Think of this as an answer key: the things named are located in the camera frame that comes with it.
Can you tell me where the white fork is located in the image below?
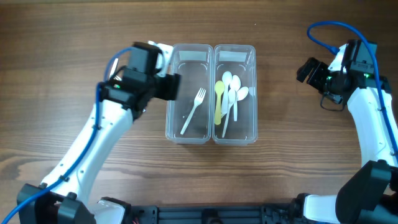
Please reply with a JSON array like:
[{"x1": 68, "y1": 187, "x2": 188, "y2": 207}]
[
  {"x1": 180, "y1": 88, "x2": 206, "y2": 134},
  {"x1": 109, "y1": 58, "x2": 119, "y2": 77}
]

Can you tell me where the yellow plastic spoon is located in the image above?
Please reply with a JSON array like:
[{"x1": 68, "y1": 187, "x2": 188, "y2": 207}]
[{"x1": 214, "y1": 80, "x2": 224, "y2": 125}]

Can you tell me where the white spoon four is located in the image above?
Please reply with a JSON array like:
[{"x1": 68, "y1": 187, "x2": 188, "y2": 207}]
[{"x1": 221, "y1": 71, "x2": 232, "y2": 116}]

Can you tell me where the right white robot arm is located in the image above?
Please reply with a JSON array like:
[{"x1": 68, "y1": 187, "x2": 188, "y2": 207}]
[{"x1": 297, "y1": 57, "x2": 397, "y2": 224}]

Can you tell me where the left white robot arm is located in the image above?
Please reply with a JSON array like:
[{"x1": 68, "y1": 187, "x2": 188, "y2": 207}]
[{"x1": 3, "y1": 72, "x2": 181, "y2": 223}]

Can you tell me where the left clear plastic container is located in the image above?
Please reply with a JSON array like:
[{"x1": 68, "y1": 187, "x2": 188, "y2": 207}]
[{"x1": 165, "y1": 44, "x2": 214, "y2": 144}]

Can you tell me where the clear plastic container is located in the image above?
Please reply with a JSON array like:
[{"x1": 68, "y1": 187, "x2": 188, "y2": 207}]
[
  {"x1": 165, "y1": 44, "x2": 214, "y2": 144},
  {"x1": 212, "y1": 44, "x2": 258, "y2": 146}
]

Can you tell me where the right clear plastic container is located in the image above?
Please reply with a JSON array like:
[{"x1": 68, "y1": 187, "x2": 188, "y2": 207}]
[{"x1": 212, "y1": 44, "x2": 258, "y2": 146}]

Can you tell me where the white spoon two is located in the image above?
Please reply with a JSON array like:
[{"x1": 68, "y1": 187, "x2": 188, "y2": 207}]
[{"x1": 222, "y1": 89, "x2": 236, "y2": 137}]

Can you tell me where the white spoon one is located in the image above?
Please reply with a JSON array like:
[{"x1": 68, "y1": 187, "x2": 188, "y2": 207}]
[{"x1": 230, "y1": 75, "x2": 241, "y2": 121}]

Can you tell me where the white spoon three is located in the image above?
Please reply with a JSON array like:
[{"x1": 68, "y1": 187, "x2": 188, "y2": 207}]
[{"x1": 236, "y1": 86, "x2": 249, "y2": 101}]

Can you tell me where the right blue cable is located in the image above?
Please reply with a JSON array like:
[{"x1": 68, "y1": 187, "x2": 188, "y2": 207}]
[{"x1": 307, "y1": 21, "x2": 398, "y2": 156}]

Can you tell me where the blue cable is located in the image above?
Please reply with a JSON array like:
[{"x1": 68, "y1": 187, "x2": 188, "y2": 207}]
[
  {"x1": 307, "y1": 21, "x2": 398, "y2": 156},
  {"x1": 0, "y1": 46, "x2": 134, "y2": 224}
]

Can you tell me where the left blue cable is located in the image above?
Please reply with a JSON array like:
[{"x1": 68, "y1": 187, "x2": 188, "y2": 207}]
[{"x1": 0, "y1": 46, "x2": 134, "y2": 224}]

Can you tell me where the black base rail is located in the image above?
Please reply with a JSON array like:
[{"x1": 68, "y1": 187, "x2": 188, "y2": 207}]
[{"x1": 102, "y1": 198, "x2": 312, "y2": 224}]

